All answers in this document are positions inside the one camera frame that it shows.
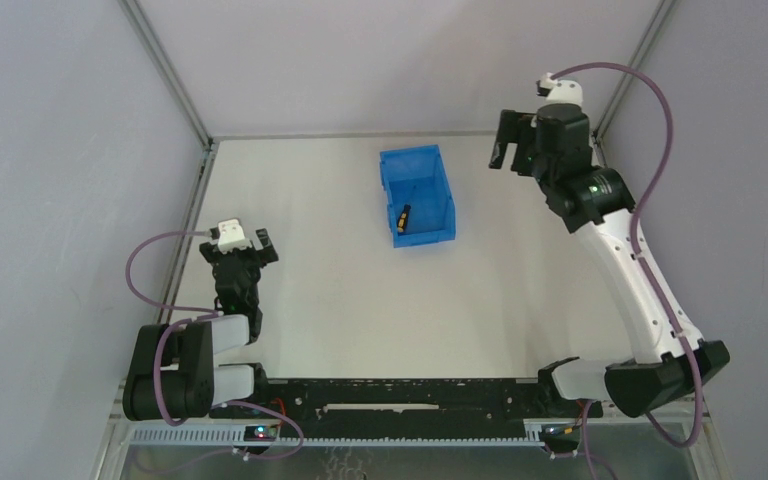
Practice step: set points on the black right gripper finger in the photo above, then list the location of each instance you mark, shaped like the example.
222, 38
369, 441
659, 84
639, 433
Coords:
525, 145
508, 132

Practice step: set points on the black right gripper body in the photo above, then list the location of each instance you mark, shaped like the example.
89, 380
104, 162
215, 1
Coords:
516, 142

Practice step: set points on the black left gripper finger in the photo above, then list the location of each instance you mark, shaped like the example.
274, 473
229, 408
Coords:
267, 253
208, 251

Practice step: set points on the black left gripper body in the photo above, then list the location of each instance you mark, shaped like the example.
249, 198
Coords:
239, 258

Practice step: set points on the yellow black screwdriver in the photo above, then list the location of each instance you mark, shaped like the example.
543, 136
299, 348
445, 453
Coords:
404, 216

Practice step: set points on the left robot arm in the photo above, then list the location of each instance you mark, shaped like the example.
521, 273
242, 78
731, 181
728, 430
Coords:
173, 374

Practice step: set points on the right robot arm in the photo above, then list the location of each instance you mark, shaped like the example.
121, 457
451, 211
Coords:
670, 358

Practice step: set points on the blue plastic bin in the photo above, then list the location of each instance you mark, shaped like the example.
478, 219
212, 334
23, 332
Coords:
433, 216

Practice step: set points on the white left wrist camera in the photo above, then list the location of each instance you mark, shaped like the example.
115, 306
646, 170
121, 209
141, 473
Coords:
229, 235

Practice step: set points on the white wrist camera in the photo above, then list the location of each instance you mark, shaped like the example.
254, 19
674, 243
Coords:
229, 235
559, 91

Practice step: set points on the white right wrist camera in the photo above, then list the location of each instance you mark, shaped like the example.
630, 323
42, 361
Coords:
559, 91

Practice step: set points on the aluminium frame left rail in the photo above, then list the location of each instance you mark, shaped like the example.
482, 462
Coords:
200, 166

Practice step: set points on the grey slotted cable duct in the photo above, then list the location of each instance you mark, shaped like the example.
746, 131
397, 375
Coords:
521, 434

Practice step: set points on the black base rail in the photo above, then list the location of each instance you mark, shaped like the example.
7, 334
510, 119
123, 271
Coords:
398, 405

